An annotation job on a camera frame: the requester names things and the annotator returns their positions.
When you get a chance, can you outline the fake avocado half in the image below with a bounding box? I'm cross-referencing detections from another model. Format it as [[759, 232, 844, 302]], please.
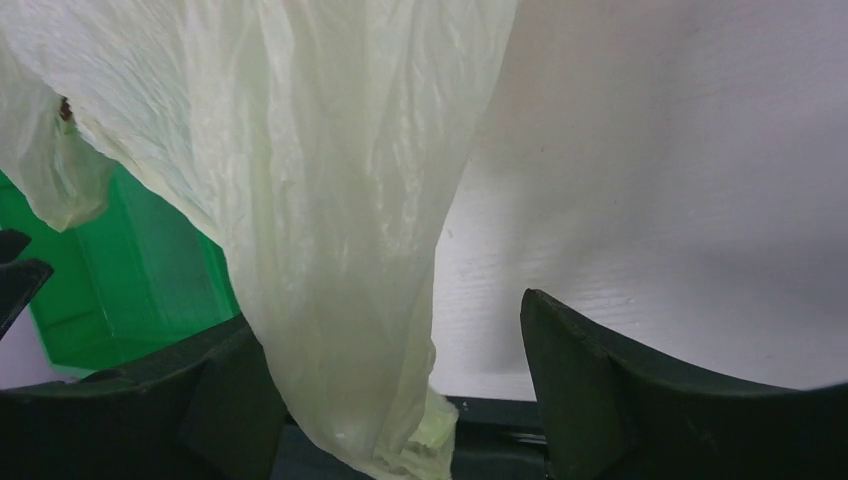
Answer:
[[58, 97, 73, 122]]

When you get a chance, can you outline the green plastic tray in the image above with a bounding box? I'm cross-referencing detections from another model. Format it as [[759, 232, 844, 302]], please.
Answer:
[[1, 167, 239, 376]]

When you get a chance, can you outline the translucent pale green plastic bag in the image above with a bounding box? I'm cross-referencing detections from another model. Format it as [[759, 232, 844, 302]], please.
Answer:
[[1, 1, 518, 479]]

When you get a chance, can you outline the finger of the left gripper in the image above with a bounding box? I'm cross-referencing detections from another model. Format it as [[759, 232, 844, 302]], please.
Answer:
[[0, 229, 53, 338]]

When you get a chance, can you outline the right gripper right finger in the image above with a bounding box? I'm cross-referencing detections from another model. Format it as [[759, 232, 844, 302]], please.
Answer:
[[520, 289, 847, 479]]

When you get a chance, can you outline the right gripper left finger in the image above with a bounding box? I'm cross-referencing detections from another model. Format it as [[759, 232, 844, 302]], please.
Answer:
[[1, 316, 287, 479]]

